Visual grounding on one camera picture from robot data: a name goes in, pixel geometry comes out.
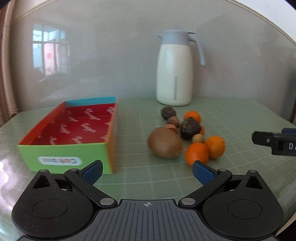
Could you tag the brown kiwi fruit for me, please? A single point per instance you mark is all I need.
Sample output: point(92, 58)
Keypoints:
point(165, 143)

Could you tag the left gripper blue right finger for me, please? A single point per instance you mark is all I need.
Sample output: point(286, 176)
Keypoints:
point(203, 173)

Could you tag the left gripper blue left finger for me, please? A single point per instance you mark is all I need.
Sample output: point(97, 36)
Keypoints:
point(92, 172)

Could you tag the orange tangerine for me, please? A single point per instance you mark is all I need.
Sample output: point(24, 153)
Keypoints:
point(196, 152)
point(216, 146)
point(193, 114)

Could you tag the large dark passion fruit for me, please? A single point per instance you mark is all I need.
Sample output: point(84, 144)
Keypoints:
point(189, 128)

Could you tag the small tan longan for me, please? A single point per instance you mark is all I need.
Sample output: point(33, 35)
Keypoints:
point(198, 138)

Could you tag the white thermos jug grey lid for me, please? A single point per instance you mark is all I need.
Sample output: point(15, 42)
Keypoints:
point(175, 67)

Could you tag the colourful cardboard box red inside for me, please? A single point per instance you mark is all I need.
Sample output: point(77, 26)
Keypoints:
point(73, 135)

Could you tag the small brown longan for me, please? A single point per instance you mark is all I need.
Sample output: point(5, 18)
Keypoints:
point(173, 120)

